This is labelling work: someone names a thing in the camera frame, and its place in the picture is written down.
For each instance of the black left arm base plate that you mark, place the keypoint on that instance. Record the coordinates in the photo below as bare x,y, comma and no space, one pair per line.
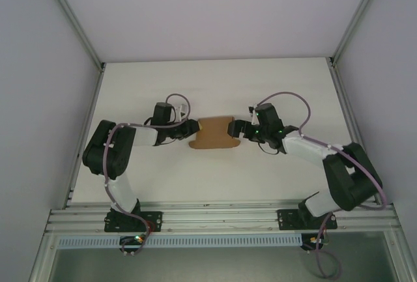
153,218

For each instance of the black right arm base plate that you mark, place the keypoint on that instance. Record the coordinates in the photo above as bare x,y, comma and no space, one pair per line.
288,218

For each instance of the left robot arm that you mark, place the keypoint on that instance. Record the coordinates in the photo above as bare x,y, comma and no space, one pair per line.
107,155

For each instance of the aluminium table side rail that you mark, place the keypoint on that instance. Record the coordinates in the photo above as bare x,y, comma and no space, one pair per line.
355,116
88,116

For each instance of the circuit board with orange connector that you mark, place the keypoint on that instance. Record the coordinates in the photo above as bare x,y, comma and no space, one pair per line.
314,241

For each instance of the aluminium frame post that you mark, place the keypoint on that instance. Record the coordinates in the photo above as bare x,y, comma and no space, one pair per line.
73,21
358,15

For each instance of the circuit board with green light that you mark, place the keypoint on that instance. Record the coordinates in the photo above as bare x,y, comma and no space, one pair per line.
135,239

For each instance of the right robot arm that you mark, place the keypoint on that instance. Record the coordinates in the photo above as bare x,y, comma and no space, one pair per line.
345,177

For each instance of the aluminium mounting rail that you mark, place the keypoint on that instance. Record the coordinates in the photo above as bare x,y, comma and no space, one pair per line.
221,217

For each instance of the brown cardboard paper box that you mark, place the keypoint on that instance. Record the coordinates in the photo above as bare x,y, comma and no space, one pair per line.
213,133

